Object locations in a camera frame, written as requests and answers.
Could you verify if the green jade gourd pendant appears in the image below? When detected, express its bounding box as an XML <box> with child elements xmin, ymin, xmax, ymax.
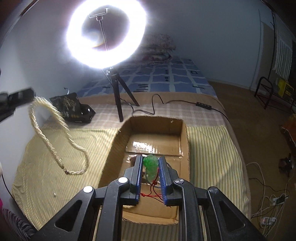
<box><xmin>141</xmin><ymin>153</ymin><xmax>164</xmax><ymax>201</ymax></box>

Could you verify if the white cable on floor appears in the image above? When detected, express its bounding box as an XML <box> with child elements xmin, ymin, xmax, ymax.
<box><xmin>245</xmin><ymin>162</ymin><xmax>290</xmax><ymax>237</ymax></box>

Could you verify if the ring light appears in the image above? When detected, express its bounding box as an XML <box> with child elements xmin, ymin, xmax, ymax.
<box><xmin>65</xmin><ymin>1</ymin><xmax>147</xmax><ymax>69</ymax></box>

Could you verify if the black metal rack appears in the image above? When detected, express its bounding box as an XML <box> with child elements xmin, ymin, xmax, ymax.
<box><xmin>254</xmin><ymin>76</ymin><xmax>295</xmax><ymax>114</ymax></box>

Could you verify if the black cable with switch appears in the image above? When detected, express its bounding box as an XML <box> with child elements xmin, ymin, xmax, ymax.
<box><xmin>120</xmin><ymin>93</ymin><xmax>230</xmax><ymax>122</ymax></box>

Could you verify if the orange stool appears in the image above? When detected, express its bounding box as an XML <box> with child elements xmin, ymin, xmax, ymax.
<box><xmin>280</xmin><ymin>114</ymin><xmax>296</xmax><ymax>152</ymax></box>

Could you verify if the black tripod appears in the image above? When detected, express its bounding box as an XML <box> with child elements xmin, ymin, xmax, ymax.
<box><xmin>101</xmin><ymin>66</ymin><xmax>141</xmax><ymax>123</ymax></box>

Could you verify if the braided pearl necklace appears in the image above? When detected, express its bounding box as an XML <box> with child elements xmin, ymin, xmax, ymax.
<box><xmin>28</xmin><ymin>96</ymin><xmax>90</xmax><ymax>175</ymax></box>

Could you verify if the cardboard box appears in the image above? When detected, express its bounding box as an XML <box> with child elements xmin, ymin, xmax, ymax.
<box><xmin>98</xmin><ymin>116</ymin><xmax>190</xmax><ymax>225</ymax></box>

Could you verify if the floral pillow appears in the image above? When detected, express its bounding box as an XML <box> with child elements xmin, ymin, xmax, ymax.
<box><xmin>135</xmin><ymin>34</ymin><xmax>176</xmax><ymax>63</ymax></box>

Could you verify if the hanging striped towel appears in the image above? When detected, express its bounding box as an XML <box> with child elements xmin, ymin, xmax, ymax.
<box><xmin>273</xmin><ymin>31</ymin><xmax>292</xmax><ymax>80</ymax></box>

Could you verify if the black snack bag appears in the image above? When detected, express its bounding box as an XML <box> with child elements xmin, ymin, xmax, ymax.
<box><xmin>50</xmin><ymin>92</ymin><xmax>96</xmax><ymax>123</ymax></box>

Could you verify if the yellow box on rack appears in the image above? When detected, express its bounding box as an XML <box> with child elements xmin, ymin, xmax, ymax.
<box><xmin>277</xmin><ymin>78</ymin><xmax>294</xmax><ymax>99</ymax></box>

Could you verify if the blue patterned bed sheet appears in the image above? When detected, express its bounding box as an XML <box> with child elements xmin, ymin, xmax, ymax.
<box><xmin>76</xmin><ymin>56</ymin><xmax>218</xmax><ymax>96</ymax></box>

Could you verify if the striped yellow cloth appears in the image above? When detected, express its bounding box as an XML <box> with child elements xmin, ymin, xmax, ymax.
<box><xmin>12</xmin><ymin>125</ymin><xmax>250</xmax><ymax>229</ymax></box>

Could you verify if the white power strip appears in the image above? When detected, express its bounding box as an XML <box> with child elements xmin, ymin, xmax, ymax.
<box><xmin>271</xmin><ymin>195</ymin><xmax>288</xmax><ymax>206</ymax></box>

